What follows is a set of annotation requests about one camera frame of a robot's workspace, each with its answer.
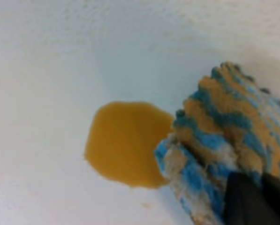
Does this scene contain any blue and tan striped rag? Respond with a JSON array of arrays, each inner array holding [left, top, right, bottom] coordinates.
[[155, 62, 280, 225]]

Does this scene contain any orange-brown coffee stain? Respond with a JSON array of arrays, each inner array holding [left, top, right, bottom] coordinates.
[[84, 102, 174, 188]]

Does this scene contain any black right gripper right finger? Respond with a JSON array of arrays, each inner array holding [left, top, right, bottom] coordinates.
[[262, 173, 280, 218]]

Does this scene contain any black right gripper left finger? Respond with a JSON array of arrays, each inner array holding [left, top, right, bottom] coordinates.
[[224, 173, 280, 225]]

